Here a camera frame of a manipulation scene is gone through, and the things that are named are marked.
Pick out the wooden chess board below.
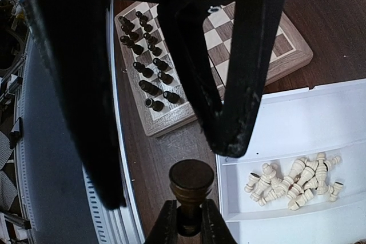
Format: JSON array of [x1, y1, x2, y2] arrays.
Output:
[[114, 2, 313, 137]]

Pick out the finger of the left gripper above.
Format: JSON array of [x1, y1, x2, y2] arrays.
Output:
[[222, 0, 284, 158], [157, 0, 229, 155]]

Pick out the dark queen piece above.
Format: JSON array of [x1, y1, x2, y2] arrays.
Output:
[[169, 159, 214, 237]]

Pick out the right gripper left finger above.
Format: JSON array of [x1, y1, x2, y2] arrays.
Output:
[[145, 200, 177, 244]]

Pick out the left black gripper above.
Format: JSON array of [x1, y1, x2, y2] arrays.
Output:
[[17, 0, 238, 210]]

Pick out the dark king piece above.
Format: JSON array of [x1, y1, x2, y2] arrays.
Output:
[[133, 62, 154, 78]]

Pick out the dark knight piece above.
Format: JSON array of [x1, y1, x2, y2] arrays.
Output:
[[121, 25, 139, 41]]

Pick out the dark rook piece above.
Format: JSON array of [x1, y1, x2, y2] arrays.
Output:
[[138, 80, 161, 96]]

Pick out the white divided plastic tray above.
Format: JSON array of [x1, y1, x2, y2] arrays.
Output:
[[217, 79, 365, 243]]

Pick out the dark rook corner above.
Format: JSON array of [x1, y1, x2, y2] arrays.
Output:
[[118, 16, 135, 30]]

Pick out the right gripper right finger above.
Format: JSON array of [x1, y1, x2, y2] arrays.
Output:
[[201, 199, 236, 244]]

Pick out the front aluminium rail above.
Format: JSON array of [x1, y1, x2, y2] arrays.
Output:
[[14, 38, 145, 243]]

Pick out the pile of white chess pieces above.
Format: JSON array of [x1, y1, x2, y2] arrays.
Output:
[[244, 153, 344, 211]]

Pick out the dark bishop piece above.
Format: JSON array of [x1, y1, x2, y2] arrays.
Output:
[[120, 35, 144, 55]]

